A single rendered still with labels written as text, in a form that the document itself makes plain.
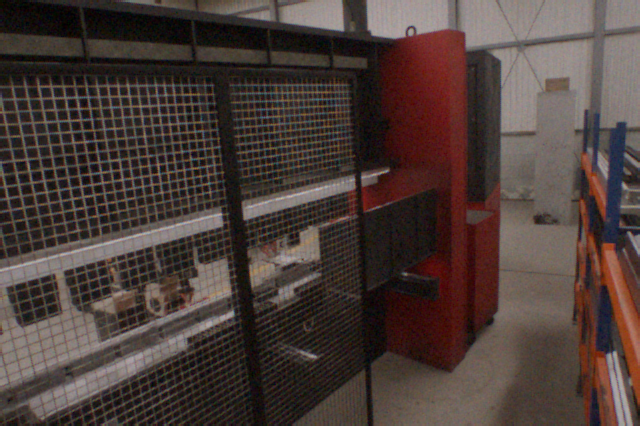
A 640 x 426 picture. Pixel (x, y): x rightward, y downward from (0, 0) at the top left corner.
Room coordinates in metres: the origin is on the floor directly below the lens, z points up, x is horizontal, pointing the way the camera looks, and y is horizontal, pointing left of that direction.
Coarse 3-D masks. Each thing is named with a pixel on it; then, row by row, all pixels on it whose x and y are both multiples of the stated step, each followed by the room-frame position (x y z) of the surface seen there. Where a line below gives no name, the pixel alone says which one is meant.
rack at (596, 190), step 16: (624, 128) 1.51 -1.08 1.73; (624, 144) 1.51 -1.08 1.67; (592, 160) 2.46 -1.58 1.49; (592, 176) 2.44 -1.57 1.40; (592, 192) 2.45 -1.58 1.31; (592, 208) 2.45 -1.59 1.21; (624, 208) 1.71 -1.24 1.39; (592, 224) 2.45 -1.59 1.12; (592, 240) 2.36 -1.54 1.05; (576, 256) 3.39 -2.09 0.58; (592, 256) 2.12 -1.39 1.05; (576, 272) 3.40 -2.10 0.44; (576, 288) 3.27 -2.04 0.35; (576, 304) 3.07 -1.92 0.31; (576, 320) 3.39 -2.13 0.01; (592, 320) 2.09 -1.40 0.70; (608, 320) 1.51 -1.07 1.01; (592, 336) 1.94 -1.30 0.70; (608, 336) 1.51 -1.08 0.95; (592, 352) 1.80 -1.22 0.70; (608, 352) 1.51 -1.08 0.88; (592, 368) 1.75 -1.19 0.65
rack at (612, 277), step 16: (608, 176) 1.25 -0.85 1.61; (608, 192) 1.23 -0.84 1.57; (608, 208) 1.23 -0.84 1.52; (608, 224) 1.22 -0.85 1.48; (608, 240) 1.22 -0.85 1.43; (608, 256) 1.17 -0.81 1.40; (608, 272) 1.11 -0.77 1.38; (608, 288) 1.08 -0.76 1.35; (624, 288) 0.95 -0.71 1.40; (608, 304) 1.22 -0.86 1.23; (624, 304) 0.87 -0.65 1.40; (624, 320) 0.82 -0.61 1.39; (624, 336) 0.80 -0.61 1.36; (624, 352) 0.78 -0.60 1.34; (592, 384) 1.23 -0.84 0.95; (608, 384) 1.08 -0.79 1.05; (592, 400) 1.23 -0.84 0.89; (608, 400) 1.02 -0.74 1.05; (592, 416) 1.23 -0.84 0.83; (608, 416) 0.96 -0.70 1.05
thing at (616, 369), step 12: (612, 360) 1.17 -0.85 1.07; (612, 372) 1.12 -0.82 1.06; (624, 372) 1.11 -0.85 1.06; (612, 384) 1.06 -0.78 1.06; (624, 384) 1.05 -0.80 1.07; (612, 396) 1.03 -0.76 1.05; (624, 396) 0.99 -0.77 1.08; (624, 408) 0.95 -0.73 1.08; (624, 420) 0.92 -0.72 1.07; (636, 420) 0.92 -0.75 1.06
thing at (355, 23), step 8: (344, 0) 2.71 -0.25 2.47; (352, 0) 2.87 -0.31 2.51; (360, 0) 2.87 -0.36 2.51; (344, 8) 2.91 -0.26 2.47; (352, 8) 2.87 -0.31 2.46; (360, 8) 2.87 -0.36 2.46; (344, 16) 2.91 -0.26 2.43; (352, 16) 2.68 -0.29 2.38; (360, 16) 2.87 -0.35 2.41; (344, 24) 2.92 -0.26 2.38; (352, 24) 2.67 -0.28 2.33; (360, 24) 2.87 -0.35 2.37; (352, 32) 2.85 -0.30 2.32; (360, 32) 2.85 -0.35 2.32; (368, 32) 2.87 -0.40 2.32
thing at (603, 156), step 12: (588, 156) 3.13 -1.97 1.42; (600, 156) 2.77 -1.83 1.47; (624, 156) 2.71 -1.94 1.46; (636, 156) 2.62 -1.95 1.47; (600, 168) 2.30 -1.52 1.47; (624, 168) 2.37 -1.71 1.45; (636, 168) 2.26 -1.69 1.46; (600, 180) 2.24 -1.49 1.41; (624, 180) 2.18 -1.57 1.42; (636, 180) 2.18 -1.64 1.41; (624, 192) 1.74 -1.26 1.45; (624, 204) 1.74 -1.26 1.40
